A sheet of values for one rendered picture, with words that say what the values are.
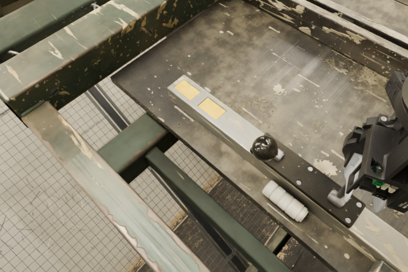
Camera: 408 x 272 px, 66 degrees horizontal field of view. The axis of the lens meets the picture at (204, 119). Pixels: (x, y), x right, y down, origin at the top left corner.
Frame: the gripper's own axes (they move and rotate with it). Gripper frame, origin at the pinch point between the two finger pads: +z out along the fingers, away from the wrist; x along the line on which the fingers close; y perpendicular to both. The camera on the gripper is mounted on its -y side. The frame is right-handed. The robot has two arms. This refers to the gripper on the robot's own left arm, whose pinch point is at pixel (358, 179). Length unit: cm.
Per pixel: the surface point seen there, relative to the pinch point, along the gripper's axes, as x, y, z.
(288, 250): 26, -54, 246
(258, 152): -14.1, 2.5, -2.0
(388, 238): 8.3, 2.8, 9.0
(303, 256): 36, -50, 231
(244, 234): -12.2, 8.4, 18.4
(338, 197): -0.4, 0.3, 6.8
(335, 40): -7.3, -39.5, 10.0
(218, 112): -24.6, -8.9, 9.0
